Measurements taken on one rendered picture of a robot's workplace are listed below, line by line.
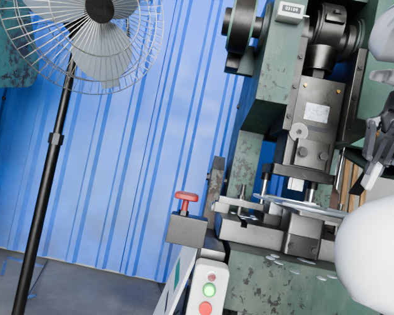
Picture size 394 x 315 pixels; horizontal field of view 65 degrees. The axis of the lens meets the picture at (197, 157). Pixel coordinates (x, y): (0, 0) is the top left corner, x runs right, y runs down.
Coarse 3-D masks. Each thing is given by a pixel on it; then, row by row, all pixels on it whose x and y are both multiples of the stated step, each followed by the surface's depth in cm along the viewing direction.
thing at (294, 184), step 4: (288, 180) 100; (292, 180) 100; (296, 180) 99; (300, 180) 99; (288, 184) 100; (292, 184) 99; (296, 184) 99; (300, 184) 99; (288, 188) 100; (292, 188) 99; (296, 188) 99; (300, 188) 100
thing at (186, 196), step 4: (176, 192) 76; (180, 192) 76; (184, 192) 78; (188, 192) 80; (176, 196) 76; (180, 196) 76; (184, 196) 76; (188, 196) 75; (192, 196) 76; (196, 196) 76; (184, 200) 78; (188, 200) 76; (192, 200) 75; (196, 200) 76; (184, 204) 78; (184, 208) 78
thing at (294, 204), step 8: (272, 200) 80; (280, 200) 96; (288, 200) 103; (296, 208) 76; (304, 208) 75; (312, 208) 82; (320, 208) 84; (328, 208) 97; (336, 216) 75; (344, 216) 75
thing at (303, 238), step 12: (276, 204) 91; (288, 216) 84; (300, 216) 83; (312, 216) 71; (324, 216) 71; (288, 228) 83; (300, 228) 83; (312, 228) 83; (288, 240) 83; (300, 240) 83; (312, 240) 83; (288, 252) 83; (300, 252) 83; (312, 252) 82
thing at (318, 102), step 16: (304, 80) 94; (320, 80) 94; (304, 96) 94; (320, 96) 94; (336, 96) 94; (304, 112) 94; (320, 112) 94; (336, 112) 94; (304, 128) 92; (320, 128) 93; (336, 128) 93; (288, 144) 93; (304, 144) 90; (320, 144) 90; (288, 160) 93; (304, 160) 90; (320, 160) 90
